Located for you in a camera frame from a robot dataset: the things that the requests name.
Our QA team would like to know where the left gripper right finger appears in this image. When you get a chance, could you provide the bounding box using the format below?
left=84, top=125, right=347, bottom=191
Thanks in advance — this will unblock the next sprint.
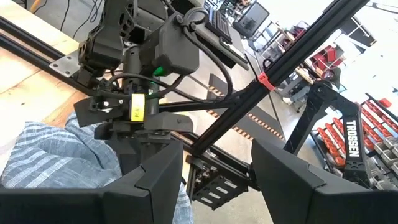
left=251, top=139, right=398, bottom=224

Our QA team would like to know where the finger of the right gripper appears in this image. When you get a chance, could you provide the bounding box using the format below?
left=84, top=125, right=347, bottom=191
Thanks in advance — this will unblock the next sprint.
left=136, top=140, right=183, bottom=172
left=105, top=139, right=137, bottom=177

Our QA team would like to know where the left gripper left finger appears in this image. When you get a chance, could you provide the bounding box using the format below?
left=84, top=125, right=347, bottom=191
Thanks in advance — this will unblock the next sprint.
left=0, top=141, right=185, bottom=224

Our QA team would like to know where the blue striped shirt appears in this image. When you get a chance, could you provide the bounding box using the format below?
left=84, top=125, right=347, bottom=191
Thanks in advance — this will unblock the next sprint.
left=0, top=113, right=193, bottom=224

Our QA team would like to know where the black mat with dashed edge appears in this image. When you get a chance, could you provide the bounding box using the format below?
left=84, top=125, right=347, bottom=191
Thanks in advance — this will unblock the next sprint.
left=207, top=73, right=285, bottom=141

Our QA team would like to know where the black desk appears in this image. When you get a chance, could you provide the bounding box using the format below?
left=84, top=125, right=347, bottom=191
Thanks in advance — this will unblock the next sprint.
left=198, top=0, right=250, bottom=71

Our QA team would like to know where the rack of red bins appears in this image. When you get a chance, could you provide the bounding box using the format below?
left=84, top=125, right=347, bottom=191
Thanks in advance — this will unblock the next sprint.
left=310, top=93, right=398, bottom=191

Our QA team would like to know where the red plastic clip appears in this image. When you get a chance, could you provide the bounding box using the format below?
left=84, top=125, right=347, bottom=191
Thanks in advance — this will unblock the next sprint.
left=257, top=72, right=276, bottom=92

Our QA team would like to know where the black keyboard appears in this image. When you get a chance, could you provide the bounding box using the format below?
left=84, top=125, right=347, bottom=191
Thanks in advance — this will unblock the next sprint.
left=205, top=6, right=233, bottom=44

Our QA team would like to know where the silver metal mounting plate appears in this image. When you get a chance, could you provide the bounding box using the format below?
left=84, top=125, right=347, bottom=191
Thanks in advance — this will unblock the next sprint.
left=49, top=50, right=82, bottom=78

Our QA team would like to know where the black office chair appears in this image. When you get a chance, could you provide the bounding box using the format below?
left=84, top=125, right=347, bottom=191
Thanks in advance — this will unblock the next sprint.
left=232, top=1, right=270, bottom=39

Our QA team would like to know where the shelf with red bins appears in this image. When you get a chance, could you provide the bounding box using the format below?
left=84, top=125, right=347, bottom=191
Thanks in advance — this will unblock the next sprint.
left=292, top=40, right=346, bottom=82

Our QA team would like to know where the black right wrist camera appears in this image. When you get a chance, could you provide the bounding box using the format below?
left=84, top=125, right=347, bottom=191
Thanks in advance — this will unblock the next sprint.
left=73, top=96, right=125, bottom=128

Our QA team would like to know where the black aluminium table frame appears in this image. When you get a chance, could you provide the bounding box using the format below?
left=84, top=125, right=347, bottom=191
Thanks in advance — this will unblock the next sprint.
left=0, top=0, right=371, bottom=211

